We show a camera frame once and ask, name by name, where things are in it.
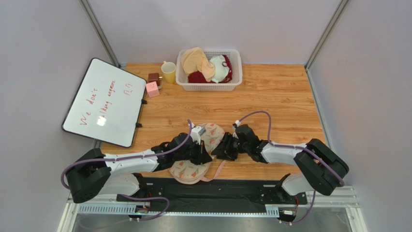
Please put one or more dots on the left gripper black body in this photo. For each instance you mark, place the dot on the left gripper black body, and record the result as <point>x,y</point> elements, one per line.
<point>194,153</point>

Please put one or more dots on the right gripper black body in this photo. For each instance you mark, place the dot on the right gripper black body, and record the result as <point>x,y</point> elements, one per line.
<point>225,147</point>

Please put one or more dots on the floral pink laundry bag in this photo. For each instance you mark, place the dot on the floral pink laundry bag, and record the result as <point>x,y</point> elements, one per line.
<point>188,173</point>

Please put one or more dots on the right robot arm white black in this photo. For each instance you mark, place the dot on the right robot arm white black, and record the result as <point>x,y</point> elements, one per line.
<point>321,169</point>

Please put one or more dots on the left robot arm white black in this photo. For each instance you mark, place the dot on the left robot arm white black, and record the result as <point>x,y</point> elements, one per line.
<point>96,173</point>

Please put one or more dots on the white bra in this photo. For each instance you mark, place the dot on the white bra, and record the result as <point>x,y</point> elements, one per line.
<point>221,68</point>

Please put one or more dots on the dark red bra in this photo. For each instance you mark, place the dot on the dark red bra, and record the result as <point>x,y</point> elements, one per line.
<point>198,77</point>

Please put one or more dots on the beige bra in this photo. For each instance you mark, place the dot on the beige bra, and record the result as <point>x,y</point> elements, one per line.
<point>195,60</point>

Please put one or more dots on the pink cube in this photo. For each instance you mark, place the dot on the pink cube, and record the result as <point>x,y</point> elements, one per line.
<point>152,89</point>

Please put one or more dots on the dark red cube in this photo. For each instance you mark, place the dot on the dark red cube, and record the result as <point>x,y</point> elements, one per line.
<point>155,77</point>

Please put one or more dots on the yellow mug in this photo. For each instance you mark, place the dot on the yellow mug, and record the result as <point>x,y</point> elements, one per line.
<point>169,72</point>

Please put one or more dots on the white plastic basket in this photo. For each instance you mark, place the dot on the white plastic basket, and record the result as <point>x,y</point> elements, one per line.
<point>237,72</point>

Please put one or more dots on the whiteboard with red writing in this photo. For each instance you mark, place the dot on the whiteboard with red writing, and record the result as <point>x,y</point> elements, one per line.
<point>107,104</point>

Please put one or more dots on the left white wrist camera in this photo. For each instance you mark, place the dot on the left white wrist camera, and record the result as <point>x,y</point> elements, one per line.
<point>196,133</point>

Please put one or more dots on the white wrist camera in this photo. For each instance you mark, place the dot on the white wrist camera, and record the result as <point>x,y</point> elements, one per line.
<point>236,124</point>
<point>196,133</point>

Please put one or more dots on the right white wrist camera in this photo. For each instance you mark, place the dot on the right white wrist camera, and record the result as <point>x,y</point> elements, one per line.
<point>236,124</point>

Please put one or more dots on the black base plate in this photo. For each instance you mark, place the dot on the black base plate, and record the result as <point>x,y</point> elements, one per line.
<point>216,196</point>

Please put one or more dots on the aluminium frame rail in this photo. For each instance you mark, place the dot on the aluminium frame rail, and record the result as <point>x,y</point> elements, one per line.
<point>339,212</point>

